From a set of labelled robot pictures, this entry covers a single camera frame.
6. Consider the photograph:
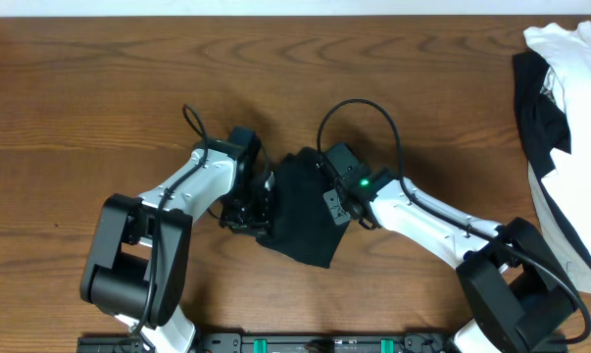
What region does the black logo t-shirt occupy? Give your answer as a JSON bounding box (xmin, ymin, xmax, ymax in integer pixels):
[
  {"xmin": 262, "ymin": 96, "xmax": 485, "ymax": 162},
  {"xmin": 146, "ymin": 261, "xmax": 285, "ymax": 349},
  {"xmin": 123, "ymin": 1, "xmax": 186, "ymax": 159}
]
[{"xmin": 257, "ymin": 147, "xmax": 349, "ymax": 269}]

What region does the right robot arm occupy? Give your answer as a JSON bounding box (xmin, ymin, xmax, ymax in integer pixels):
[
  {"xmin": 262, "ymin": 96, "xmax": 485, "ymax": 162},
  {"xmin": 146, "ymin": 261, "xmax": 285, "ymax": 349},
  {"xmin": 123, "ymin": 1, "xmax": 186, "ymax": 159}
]
[{"xmin": 328, "ymin": 166, "xmax": 591, "ymax": 353}]

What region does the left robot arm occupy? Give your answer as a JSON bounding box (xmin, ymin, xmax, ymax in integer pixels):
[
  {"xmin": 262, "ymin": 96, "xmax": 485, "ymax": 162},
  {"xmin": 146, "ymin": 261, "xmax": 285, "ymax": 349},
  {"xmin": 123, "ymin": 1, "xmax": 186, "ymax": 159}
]
[{"xmin": 77, "ymin": 137, "xmax": 272, "ymax": 352}]

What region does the black garment in pile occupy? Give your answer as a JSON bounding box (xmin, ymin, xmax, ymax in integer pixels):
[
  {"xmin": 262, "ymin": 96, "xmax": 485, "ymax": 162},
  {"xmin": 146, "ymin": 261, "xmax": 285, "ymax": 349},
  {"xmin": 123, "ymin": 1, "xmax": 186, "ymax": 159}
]
[{"xmin": 513, "ymin": 51, "xmax": 570, "ymax": 179}]

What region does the white garment pile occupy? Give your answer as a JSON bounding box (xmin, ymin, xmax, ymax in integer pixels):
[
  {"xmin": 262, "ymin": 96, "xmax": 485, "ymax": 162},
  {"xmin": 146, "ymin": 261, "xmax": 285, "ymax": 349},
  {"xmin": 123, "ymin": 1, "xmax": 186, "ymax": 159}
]
[{"xmin": 523, "ymin": 21, "xmax": 591, "ymax": 293}]

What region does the right camera cable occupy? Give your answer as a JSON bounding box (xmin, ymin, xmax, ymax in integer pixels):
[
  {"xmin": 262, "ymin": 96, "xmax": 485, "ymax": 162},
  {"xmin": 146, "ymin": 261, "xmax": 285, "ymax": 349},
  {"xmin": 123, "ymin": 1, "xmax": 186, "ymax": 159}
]
[{"xmin": 316, "ymin": 98, "xmax": 591, "ymax": 345}]

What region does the camera cable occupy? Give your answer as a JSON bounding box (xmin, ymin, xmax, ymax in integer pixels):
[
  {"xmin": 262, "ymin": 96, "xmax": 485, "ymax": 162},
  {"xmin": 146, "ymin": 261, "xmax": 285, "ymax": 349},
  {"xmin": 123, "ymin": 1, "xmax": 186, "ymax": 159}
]
[
  {"xmin": 127, "ymin": 103, "xmax": 211, "ymax": 339},
  {"xmin": 316, "ymin": 98, "xmax": 591, "ymax": 345}
]

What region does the left camera cable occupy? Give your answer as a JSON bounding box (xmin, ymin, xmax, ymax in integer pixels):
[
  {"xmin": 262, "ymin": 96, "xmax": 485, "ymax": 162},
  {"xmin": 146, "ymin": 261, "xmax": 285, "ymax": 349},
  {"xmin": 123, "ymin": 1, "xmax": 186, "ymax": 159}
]
[{"xmin": 127, "ymin": 103, "xmax": 211, "ymax": 339}]

